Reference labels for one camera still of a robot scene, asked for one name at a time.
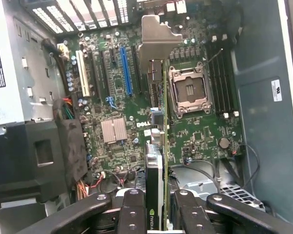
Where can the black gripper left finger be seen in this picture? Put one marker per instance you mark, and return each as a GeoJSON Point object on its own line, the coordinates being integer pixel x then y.
{"type": "Point", "coordinates": [131, 214]}

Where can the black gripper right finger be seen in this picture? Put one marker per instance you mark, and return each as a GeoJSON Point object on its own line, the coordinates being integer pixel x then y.
{"type": "Point", "coordinates": [195, 214]}

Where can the coin cell battery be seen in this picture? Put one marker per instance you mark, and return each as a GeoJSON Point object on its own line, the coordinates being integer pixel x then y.
{"type": "Point", "coordinates": [223, 143]}

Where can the silver chipset heatsink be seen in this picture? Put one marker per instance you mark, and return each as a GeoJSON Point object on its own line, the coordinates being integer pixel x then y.
{"type": "Point", "coordinates": [114, 130]}

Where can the green Dell motherboard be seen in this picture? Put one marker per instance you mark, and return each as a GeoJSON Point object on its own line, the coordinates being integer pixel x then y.
{"type": "Point", "coordinates": [102, 107]}

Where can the black open PC case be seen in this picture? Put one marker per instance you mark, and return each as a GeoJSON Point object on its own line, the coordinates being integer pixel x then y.
{"type": "Point", "coordinates": [266, 117]}

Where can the CPU socket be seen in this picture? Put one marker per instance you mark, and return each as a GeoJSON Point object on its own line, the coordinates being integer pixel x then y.
{"type": "Point", "coordinates": [190, 90]}

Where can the black plastic fan shroud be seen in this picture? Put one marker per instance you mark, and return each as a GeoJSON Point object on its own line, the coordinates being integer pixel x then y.
{"type": "Point", "coordinates": [17, 156]}

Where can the blue expansion slot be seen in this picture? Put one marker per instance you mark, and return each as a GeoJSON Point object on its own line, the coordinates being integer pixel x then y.
{"type": "Point", "coordinates": [126, 73]}

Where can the white expansion slot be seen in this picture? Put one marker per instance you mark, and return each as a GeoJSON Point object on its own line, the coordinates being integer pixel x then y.
{"type": "Point", "coordinates": [82, 73]}

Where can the socket locking lever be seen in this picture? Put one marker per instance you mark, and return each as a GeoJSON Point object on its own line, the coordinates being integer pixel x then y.
{"type": "Point", "coordinates": [213, 57]}

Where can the grey power supply unit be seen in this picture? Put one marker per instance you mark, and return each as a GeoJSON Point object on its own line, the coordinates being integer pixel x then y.
{"type": "Point", "coordinates": [17, 97]}

